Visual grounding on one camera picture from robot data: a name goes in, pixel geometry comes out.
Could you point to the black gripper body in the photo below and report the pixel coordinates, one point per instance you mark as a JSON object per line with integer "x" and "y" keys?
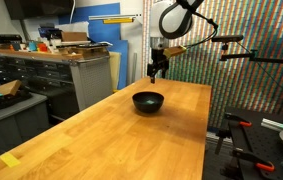
{"x": 157, "y": 63}

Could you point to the green block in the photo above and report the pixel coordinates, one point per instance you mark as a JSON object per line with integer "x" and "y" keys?
{"x": 149, "y": 101}

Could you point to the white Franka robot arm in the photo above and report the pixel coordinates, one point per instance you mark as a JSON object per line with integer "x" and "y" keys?
{"x": 174, "y": 16}

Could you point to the black bowl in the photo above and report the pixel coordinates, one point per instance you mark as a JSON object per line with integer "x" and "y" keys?
{"x": 147, "y": 106}

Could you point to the tan wooden block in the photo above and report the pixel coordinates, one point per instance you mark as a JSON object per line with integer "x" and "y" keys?
{"x": 9, "y": 87}

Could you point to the grey metal pole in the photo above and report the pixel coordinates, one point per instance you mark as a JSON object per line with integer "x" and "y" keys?
{"x": 134, "y": 68}

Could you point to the beige leaning board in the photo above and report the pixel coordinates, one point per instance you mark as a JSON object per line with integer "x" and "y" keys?
{"x": 115, "y": 71}

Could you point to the yellow spirit level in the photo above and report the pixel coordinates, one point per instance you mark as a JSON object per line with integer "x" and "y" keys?
{"x": 117, "y": 20}

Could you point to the grey perforated tool cabinet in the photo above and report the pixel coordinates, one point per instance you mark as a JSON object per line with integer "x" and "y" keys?
{"x": 91, "y": 80}

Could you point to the blue foam board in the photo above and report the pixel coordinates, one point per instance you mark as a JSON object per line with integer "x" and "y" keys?
{"x": 104, "y": 31}

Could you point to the multicolour patterned backdrop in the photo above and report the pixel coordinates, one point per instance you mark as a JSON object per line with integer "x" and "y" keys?
{"x": 247, "y": 86}

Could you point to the brown cardboard box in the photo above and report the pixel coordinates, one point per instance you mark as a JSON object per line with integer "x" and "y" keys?
{"x": 74, "y": 36}

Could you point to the black clamp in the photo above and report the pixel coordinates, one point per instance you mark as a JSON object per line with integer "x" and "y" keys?
{"x": 221, "y": 140}

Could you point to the blue storage bin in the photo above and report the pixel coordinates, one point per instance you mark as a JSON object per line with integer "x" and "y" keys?
{"x": 49, "y": 32}

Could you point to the red small container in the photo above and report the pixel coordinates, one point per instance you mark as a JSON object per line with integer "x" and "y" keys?
{"x": 42, "y": 47}

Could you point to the silver aluminium extrusion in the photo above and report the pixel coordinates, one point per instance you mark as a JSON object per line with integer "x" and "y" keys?
{"x": 273, "y": 124}

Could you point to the black optical breadboard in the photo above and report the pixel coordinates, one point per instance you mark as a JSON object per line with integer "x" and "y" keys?
{"x": 264, "y": 143}

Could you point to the teal small container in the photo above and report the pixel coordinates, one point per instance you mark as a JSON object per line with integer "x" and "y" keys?
{"x": 32, "y": 45}

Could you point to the grey plastic bin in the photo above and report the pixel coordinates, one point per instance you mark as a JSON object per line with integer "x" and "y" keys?
{"x": 14, "y": 123}

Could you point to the black flat tray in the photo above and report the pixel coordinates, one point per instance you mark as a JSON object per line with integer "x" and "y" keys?
{"x": 7, "y": 101}

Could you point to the black device on cabinet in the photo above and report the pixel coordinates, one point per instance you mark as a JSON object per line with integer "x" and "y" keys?
{"x": 6, "y": 38}

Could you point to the yellow tape patch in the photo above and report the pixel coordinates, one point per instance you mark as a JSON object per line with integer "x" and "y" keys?
{"x": 9, "y": 160}

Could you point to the tan wrist camera box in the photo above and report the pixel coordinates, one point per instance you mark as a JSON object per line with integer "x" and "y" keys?
{"x": 175, "y": 51}

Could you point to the white metal rail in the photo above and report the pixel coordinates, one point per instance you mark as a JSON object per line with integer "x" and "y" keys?
{"x": 114, "y": 16}

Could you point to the black stereo camera bar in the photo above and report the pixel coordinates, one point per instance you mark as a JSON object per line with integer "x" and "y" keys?
{"x": 227, "y": 38}

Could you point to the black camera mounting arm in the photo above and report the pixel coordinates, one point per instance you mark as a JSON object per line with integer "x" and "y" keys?
{"x": 267, "y": 60}

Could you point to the black wall screen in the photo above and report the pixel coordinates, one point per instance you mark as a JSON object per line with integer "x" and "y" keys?
{"x": 39, "y": 8}

